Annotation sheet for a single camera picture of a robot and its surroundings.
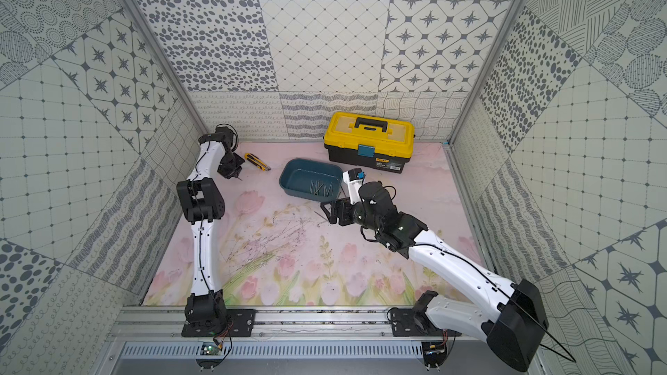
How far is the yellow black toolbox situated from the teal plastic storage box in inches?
3.4

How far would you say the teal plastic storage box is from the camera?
1036mm

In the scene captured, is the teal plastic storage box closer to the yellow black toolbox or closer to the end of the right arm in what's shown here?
the yellow black toolbox

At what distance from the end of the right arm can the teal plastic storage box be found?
1.08 ft

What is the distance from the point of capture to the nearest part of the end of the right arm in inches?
21.8

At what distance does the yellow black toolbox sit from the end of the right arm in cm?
38

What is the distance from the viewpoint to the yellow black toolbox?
1001mm
